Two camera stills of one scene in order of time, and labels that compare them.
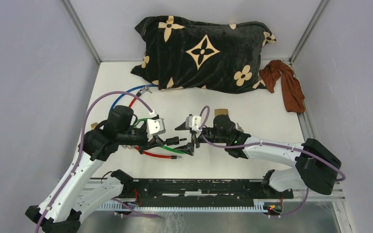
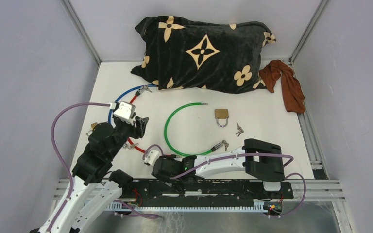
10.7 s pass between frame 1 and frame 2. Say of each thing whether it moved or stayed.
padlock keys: stayed
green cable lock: moved
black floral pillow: stayed
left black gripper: moved
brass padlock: stayed
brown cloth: stayed
